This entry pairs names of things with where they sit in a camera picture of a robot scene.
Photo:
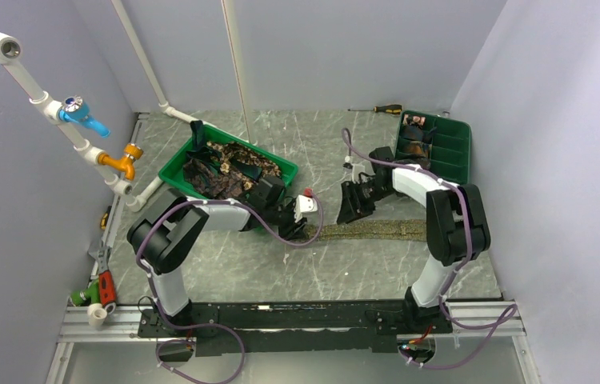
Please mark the blue valve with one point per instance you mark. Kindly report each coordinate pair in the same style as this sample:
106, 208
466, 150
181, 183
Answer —
76, 110

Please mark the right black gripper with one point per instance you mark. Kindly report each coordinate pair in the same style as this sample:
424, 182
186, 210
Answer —
351, 207

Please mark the green pipe fitting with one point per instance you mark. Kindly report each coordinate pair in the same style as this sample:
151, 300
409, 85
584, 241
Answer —
90, 295

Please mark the brown floral tie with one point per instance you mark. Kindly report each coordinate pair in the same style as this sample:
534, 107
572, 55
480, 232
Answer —
246, 164

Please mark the yellow black tool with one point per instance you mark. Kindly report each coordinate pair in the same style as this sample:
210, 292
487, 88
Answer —
103, 223

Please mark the olive gold patterned tie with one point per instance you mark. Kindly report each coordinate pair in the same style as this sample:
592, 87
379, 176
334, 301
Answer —
405, 230

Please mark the white vertical pole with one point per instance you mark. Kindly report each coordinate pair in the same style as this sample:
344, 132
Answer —
229, 14

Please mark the rolled ties in organizer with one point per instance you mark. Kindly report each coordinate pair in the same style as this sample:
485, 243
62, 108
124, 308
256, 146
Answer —
414, 138

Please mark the orange brass tap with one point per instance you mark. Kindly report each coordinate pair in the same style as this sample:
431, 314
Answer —
124, 164

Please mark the aluminium frame rail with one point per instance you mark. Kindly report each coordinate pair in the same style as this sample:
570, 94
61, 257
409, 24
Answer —
123, 325

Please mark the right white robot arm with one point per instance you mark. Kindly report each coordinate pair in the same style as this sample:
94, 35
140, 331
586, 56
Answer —
456, 226

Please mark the orange handled screwdriver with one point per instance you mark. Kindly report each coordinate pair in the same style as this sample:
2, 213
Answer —
390, 109

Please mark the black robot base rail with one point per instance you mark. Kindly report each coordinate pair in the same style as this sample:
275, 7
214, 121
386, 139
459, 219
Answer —
222, 327

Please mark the green compartment organizer box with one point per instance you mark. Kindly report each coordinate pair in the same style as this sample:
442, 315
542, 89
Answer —
451, 148

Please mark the white pipe fitting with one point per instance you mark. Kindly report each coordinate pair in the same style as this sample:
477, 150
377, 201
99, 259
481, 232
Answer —
96, 315

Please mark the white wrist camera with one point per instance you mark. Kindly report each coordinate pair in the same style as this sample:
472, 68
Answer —
305, 203
353, 169

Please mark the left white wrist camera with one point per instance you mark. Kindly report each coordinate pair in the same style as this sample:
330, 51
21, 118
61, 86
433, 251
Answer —
305, 203

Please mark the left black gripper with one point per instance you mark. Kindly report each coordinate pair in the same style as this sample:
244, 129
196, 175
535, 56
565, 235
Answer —
293, 230

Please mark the dark teal tie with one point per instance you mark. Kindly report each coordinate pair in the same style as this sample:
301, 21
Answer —
199, 150

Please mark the white pvc pipe frame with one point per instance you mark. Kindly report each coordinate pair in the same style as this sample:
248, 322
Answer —
10, 53

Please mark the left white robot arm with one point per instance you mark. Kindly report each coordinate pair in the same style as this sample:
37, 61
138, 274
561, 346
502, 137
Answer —
165, 233

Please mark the red pipe wrench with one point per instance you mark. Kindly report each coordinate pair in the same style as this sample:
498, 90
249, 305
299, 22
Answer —
100, 252

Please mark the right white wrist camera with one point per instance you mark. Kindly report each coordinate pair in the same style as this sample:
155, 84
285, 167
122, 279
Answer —
353, 169

